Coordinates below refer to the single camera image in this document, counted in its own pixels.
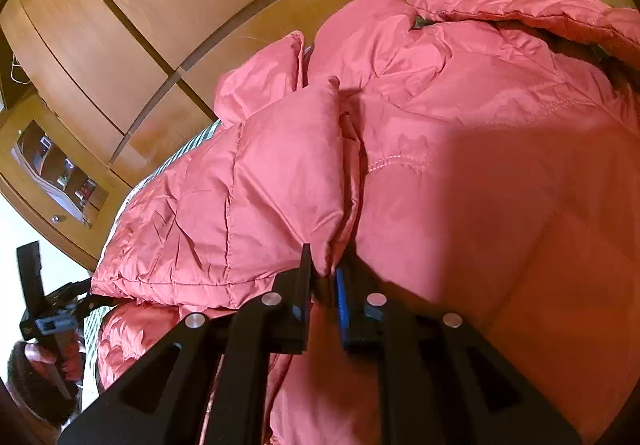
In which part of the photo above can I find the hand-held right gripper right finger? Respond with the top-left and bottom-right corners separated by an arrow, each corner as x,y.
334,251 -> 584,445

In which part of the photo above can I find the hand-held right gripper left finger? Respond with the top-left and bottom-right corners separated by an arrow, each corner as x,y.
59,243 -> 314,445

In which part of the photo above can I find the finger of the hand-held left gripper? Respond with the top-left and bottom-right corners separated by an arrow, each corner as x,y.
54,276 -> 95,304
79,293 -> 111,319

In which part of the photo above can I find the red puffer jacket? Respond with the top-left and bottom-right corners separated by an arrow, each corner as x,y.
90,0 -> 640,445

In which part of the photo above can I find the person's left forearm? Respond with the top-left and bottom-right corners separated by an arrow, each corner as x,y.
4,342 -> 83,430

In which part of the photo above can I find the person's left hand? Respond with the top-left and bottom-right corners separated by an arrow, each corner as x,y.
22,336 -> 87,383

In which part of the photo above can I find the green checked bed sheet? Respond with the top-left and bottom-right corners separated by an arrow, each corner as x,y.
80,117 -> 226,391

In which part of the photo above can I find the wooden cabinet with glass door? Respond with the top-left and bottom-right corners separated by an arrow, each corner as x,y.
0,95 -> 132,272

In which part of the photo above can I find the wooden wardrobe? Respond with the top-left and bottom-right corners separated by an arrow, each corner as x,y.
0,0 -> 640,188

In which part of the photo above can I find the white cable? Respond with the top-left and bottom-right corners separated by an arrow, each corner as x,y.
7,52 -> 32,86

